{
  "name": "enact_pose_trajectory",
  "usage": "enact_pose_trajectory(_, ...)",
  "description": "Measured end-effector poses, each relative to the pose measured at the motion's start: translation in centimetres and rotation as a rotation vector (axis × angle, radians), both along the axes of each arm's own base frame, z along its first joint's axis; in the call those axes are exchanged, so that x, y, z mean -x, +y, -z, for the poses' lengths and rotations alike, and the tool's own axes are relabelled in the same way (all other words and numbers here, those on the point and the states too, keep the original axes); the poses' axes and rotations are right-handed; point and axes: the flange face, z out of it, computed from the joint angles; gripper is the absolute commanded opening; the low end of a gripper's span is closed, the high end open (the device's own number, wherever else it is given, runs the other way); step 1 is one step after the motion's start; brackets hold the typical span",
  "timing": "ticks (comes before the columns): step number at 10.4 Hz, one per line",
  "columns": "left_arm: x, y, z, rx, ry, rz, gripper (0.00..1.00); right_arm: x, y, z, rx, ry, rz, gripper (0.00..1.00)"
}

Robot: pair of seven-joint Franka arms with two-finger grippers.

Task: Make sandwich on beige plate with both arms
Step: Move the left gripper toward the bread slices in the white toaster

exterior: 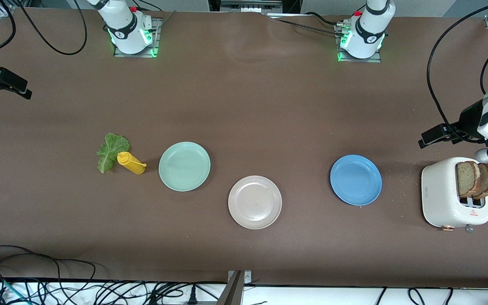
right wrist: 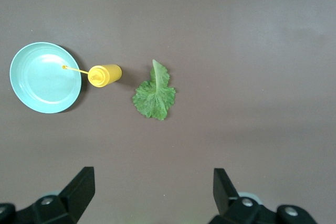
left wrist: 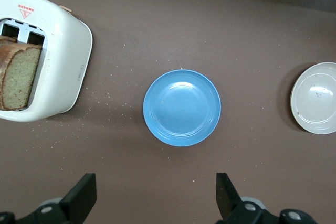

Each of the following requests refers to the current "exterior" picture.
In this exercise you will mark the green lettuce leaf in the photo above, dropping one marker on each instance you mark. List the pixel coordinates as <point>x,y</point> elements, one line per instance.
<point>110,152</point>

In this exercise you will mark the beige plate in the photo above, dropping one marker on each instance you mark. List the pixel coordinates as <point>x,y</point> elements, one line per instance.
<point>254,202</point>

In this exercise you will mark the yellow mustard squeeze bottle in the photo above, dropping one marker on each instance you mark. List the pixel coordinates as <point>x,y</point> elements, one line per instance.
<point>130,163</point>

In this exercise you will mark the metal frame bracket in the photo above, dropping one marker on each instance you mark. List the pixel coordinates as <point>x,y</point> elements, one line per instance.
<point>250,5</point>

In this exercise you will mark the mint green plate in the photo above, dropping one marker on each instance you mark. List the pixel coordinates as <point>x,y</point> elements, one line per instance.
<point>184,166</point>

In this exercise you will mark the aluminium extrusion post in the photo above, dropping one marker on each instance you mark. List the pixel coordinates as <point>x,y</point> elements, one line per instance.
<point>237,281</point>

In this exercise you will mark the blue plate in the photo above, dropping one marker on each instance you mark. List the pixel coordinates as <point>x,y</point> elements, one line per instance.
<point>356,180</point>

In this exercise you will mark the black power plug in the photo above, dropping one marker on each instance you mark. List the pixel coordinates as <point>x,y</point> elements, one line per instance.
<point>192,296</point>

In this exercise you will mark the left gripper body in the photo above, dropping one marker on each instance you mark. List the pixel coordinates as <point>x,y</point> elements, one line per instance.
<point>469,117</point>

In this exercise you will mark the white toaster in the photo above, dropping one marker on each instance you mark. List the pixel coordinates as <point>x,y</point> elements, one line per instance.
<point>439,195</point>

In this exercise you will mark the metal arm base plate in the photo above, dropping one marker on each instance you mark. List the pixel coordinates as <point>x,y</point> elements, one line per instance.
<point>156,42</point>
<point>371,60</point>

